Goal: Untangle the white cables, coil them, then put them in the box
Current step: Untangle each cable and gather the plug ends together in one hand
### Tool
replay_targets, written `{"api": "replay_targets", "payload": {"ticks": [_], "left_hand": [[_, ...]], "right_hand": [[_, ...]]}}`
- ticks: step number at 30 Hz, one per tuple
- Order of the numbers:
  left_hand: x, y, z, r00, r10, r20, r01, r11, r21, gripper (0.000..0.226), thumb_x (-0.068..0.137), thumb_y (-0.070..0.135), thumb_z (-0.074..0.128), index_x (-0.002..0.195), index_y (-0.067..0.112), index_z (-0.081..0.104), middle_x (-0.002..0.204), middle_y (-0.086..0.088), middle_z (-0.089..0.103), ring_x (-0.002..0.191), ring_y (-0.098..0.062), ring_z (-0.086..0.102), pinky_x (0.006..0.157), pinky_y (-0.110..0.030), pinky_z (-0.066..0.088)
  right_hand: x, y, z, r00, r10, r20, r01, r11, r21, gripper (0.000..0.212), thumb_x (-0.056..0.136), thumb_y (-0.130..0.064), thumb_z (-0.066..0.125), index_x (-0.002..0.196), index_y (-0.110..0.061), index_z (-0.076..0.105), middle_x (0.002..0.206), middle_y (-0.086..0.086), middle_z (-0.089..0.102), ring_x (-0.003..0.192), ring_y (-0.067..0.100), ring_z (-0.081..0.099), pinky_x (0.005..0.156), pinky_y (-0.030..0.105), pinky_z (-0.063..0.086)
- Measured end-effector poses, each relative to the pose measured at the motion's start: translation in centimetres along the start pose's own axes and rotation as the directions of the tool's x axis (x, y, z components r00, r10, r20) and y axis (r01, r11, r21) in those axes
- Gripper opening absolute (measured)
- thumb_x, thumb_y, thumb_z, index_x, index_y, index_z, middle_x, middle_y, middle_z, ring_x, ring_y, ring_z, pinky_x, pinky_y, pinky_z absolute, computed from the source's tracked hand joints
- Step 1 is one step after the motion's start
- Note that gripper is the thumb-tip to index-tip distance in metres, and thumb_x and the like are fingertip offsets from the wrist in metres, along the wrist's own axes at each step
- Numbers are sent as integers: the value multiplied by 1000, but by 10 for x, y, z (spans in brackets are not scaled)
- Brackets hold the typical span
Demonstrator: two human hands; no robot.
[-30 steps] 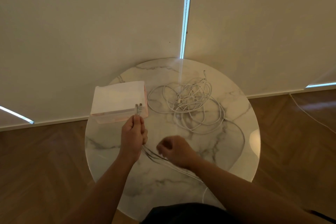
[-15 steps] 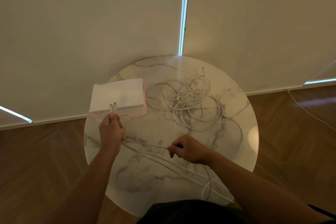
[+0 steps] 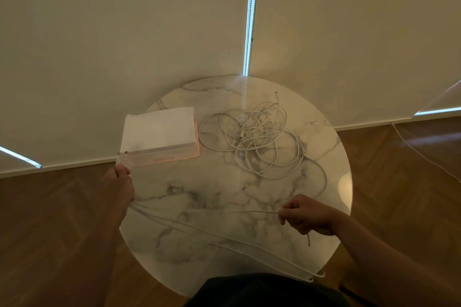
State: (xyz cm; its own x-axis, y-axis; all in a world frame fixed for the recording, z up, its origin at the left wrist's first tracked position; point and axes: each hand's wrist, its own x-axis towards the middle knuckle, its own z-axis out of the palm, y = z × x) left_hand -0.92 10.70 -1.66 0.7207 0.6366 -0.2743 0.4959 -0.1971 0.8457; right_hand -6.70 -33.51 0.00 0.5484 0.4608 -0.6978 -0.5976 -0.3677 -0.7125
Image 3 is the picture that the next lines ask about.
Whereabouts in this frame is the person's left hand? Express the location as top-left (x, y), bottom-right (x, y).
top-left (102, 163), bottom-right (136, 210)

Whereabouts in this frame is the person's right hand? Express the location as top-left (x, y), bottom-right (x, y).
top-left (278, 194), bottom-right (341, 236)

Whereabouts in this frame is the thin white floor cord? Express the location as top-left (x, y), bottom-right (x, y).
top-left (391, 122), bottom-right (461, 184)

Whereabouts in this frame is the beige roller blind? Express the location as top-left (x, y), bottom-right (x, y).
top-left (244, 0), bottom-right (461, 131)
top-left (0, 0), bottom-right (253, 178)

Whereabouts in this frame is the blind bead chain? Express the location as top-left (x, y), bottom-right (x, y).
top-left (243, 0), bottom-right (261, 76)

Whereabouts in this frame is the person's black clothing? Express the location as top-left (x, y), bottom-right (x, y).
top-left (183, 273), bottom-right (353, 307)

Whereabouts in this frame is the person's left forearm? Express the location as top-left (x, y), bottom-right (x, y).
top-left (47, 202), bottom-right (130, 307)

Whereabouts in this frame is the long white cable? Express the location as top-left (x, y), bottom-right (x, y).
top-left (117, 152), bottom-right (328, 246)
top-left (116, 151), bottom-right (326, 282)

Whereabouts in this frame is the pink white storage box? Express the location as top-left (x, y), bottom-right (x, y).
top-left (119, 107), bottom-right (201, 167)

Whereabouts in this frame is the person's right forearm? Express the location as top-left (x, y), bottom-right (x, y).
top-left (335, 211), bottom-right (461, 307)

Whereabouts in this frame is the tangle of white cables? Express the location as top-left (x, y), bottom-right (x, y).
top-left (198, 91), bottom-right (328, 200)

